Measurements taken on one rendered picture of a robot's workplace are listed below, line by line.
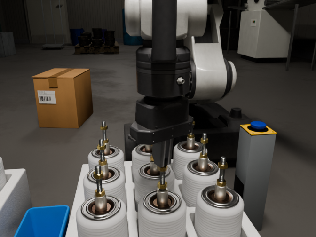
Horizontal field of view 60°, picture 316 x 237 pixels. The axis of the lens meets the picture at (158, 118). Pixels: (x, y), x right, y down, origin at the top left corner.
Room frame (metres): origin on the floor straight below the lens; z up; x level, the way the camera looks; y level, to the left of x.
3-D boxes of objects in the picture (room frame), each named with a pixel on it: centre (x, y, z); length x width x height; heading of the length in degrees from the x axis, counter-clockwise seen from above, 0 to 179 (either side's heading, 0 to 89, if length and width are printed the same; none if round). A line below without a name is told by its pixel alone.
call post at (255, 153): (0.69, -0.27, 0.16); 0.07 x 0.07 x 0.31; 8
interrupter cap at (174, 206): (0.45, -0.01, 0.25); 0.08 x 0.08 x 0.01
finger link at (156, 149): (0.45, 0.00, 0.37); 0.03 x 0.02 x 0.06; 36
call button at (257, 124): (0.68, -0.27, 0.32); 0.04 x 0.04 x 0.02
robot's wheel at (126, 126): (1.02, 0.11, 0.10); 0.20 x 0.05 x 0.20; 8
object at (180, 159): (0.70, -0.09, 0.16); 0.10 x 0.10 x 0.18
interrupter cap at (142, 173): (0.57, 0.01, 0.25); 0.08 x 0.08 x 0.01
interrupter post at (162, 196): (0.45, -0.01, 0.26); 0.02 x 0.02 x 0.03
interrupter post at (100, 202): (0.44, 0.11, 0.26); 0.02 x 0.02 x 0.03
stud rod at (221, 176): (0.47, -0.13, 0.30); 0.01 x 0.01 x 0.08
